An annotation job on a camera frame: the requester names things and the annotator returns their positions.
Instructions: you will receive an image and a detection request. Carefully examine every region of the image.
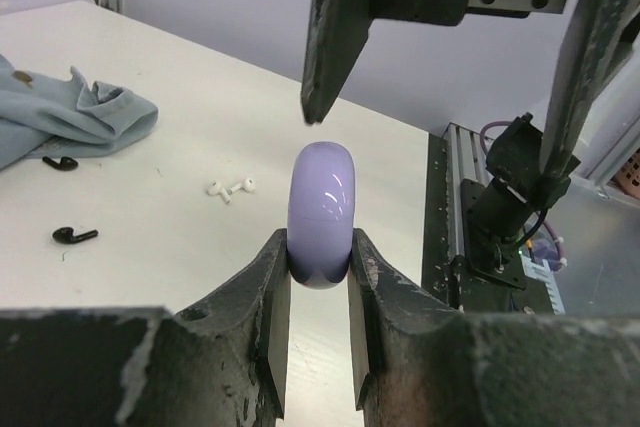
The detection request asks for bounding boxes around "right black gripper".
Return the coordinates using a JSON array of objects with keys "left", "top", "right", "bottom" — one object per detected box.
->
[{"left": 300, "top": 0, "right": 639, "bottom": 210}]

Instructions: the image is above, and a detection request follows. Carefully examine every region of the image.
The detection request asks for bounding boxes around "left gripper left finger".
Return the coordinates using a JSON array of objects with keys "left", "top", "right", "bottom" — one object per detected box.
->
[{"left": 1, "top": 229, "right": 291, "bottom": 426}]

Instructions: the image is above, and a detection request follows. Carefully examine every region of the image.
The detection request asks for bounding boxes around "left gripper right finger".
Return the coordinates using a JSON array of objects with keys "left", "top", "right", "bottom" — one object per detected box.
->
[{"left": 348, "top": 229, "right": 639, "bottom": 426}]

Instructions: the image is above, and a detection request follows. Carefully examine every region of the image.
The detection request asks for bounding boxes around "purple earbud case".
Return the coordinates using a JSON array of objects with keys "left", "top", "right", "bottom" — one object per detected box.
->
[{"left": 287, "top": 141, "right": 356, "bottom": 289}]

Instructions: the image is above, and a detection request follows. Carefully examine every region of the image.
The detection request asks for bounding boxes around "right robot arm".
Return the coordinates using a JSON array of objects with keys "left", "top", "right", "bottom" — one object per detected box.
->
[{"left": 301, "top": 0, "right": 639, "bottom": 288}]

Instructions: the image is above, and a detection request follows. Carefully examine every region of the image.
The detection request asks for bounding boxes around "white earbud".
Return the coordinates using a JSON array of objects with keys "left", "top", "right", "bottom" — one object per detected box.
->
[
  {"left": 227, "top": 178, "right": 256, "bottom": 195},
  {"left": 206, "top": 182, "right": 232, "bottom": 205}
]

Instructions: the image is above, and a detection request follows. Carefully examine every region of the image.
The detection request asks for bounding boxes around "black earbud near jacket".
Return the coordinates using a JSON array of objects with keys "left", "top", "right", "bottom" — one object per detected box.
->
[{"left": 42, "top": 156, "right": 79, "bottom": 172}]

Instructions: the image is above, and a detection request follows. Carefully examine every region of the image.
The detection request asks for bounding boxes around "blue denim jacket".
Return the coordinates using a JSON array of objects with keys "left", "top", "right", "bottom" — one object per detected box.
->
[{"left": 1, "top": 57, "right": 159, "bottom": 168}]

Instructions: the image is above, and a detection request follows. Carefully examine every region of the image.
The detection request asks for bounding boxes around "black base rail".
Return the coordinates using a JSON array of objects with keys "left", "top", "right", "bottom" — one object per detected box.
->
[{"left": 421, "top": 134, "right": 466, "bottom": 312}]

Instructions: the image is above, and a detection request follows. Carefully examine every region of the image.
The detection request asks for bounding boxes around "blue cable duct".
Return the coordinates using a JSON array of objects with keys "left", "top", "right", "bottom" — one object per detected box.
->
[{"left": 521, "top": 254, "right": 566, "bottom": 315}]

